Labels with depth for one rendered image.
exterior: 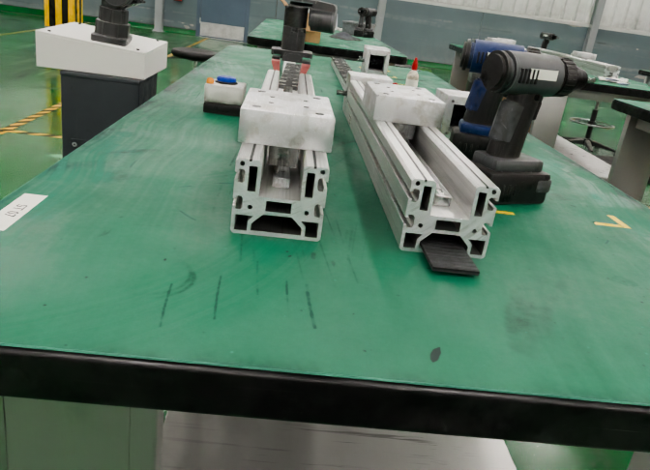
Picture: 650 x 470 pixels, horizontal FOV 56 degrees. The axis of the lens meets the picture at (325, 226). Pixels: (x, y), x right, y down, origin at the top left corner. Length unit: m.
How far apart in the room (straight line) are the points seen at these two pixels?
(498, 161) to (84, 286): 0.61
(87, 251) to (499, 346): 0.39
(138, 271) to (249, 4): 11.94
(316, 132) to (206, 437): 0.72
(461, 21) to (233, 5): 4.44
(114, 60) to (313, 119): 1.01
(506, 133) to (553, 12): 12.45
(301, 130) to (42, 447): 0.42
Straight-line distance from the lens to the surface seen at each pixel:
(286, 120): 0.71
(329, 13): 1.55
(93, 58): 1.68
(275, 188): 0.70
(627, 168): 3.11
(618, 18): 13.91
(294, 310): 0.53
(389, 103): 0.97
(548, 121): 3.91
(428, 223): 0.69
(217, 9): 12.55
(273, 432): 1.28
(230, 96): 1.29
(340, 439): 1.29
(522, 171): 0.96
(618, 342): 0.62
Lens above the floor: 1.03
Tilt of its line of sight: 20 degrees down
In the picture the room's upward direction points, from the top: 8 degrees clockwise
